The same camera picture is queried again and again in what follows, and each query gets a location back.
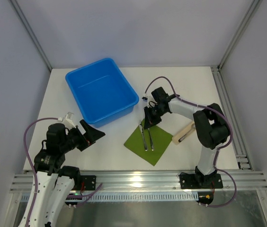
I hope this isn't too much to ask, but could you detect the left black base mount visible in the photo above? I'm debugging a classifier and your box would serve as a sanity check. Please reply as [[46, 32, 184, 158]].
[[79, 175, 97, 191]]

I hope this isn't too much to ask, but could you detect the blue plastic bin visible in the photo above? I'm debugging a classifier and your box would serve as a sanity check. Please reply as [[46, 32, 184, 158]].
[[65, 58, 139, 128]]

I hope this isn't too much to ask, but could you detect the silver spoon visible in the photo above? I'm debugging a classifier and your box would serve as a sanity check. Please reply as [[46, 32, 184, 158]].
[[178, 128, 195, 142]]

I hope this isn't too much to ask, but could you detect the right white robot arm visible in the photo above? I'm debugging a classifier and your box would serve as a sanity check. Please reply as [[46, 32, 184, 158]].
[[143, 87, 231, 188]]

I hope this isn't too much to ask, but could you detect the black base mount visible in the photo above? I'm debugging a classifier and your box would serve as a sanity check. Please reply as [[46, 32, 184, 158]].
[[79, 175, 97, 191], [179, 172, 223, 189]]

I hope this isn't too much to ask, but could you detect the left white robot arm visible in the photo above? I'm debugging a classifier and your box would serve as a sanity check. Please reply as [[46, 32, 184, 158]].
[[19, 116, 105, 227]]

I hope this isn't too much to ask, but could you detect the aluminium frame post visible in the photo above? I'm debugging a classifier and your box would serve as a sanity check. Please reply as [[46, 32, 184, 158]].
[[8, 0, 53, 72], [217, 0, 262, 71]]

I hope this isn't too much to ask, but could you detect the silver table knife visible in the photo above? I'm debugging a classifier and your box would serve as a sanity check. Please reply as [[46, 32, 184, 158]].
[[139, 120, 148, 151]]

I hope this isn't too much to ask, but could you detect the white slotted cable duct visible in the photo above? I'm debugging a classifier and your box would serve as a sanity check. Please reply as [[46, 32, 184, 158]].
[[87, 191, 199, 202]]

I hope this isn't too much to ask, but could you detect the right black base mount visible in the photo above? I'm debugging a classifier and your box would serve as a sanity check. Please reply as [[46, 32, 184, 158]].
[[179, 172, 223, 189]]

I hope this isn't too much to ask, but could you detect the green paper napkin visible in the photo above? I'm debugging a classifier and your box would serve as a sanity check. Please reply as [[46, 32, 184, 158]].
[[124, 120, 173, 166]]

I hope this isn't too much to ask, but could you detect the silver fork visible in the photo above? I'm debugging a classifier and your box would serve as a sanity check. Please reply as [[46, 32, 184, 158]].
[[147, 128, 154, 151]]

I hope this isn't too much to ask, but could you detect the aluminium front rail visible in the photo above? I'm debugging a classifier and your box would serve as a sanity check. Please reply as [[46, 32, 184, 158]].
[[9, 170, 267, 193]]

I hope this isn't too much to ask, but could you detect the beige cutlery tray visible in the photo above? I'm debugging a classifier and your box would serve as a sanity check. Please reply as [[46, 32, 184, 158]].
[[172, 122, 196, 144]]

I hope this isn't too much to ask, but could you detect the right aluminium frame post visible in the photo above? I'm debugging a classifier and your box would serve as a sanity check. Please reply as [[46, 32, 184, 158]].
[[217, 0, 262, 71]]

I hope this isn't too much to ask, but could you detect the right aluminium side rail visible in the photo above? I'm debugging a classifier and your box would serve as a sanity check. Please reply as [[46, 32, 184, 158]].
[[211, 66, 253, 171]]

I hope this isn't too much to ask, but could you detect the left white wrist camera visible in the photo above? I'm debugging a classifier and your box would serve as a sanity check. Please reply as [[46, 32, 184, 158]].
[[57, 112, 76, 130]]

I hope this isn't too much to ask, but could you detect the left aluminium frame post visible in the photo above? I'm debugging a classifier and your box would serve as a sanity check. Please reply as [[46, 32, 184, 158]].
[[8, 0, 53, 72]]

